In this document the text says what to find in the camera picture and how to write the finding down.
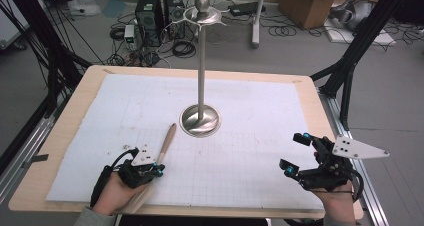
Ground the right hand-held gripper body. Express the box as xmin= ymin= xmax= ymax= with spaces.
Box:
xmin=298 ymin=134 xmax=391 ymax=192

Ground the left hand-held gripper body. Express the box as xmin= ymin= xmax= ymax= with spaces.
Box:
xmin=118 ymin=144 xmax=162 ymax=190

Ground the beige slotted spatula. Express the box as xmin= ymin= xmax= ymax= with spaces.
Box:
xmin=124 ymin=123 xmax=178 ymax=216

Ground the metal utensil stand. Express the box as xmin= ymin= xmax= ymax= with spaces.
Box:
xmin=165 ymin=0 xmax=231 ymax=139

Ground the person's left hand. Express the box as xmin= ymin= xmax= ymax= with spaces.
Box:
xmin=92 ymin=170 xmax=156 ymax=217

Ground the person's right hand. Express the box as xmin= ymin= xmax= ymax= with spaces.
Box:
xmin=308 ymin=150 xmax=357 ymax=225

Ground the white grid mat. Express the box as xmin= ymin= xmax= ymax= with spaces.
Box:
xmin=45 ymin=73 xmax=325 ymax=211

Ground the grey tape strip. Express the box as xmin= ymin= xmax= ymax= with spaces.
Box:
xmin=21 ymin=153 xmax=50 ymax=169

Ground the flat white board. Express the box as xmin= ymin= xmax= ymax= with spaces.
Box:
xmin=323 ymin=27 xmax=398 ymax=47

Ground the small white power box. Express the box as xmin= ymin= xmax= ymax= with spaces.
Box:
xmin=123 ymin=24 xmax=136 ymax=51

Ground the open cardboard box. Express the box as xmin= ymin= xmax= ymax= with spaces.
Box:
xmin=278 ymin=0 xmax=350 ymax=31

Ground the grey headset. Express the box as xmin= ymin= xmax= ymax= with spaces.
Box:
xmin=329 ymin=0 xmax=376 ymax=32

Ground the wide black computer tower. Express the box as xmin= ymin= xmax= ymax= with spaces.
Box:
xmin=134 ymin=0 xmax=165 ymax=49

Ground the black power adapter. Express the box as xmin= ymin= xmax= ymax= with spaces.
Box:
xmin=228 ymin=1 xmax=267 ymax=17

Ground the narrow black computer tower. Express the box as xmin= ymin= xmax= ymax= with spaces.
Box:
xmin=162 ymin=0 xmax=186 ymax=41

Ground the clear plastic bag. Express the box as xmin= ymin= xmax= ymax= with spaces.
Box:
xmin=67 ymin=0 xmax=101 ymax=17

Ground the thin looped black cable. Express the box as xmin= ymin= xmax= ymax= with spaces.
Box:
xmin=267 ymin=24 xmax=298 ymax=38

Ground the coiled black cable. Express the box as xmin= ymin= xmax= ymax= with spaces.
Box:
xmin=171 ymin=39 xmax=197 ymax=59

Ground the black metal frame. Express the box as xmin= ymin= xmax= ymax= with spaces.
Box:
xmin=309 ymin=0 xmax=413 ymax=132
xmin=0 ymin=0 xmax=93 ymax=175

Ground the white stand post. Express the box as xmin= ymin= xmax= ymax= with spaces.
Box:
xmin=251 ymin=0 xmax=268 ymax=50

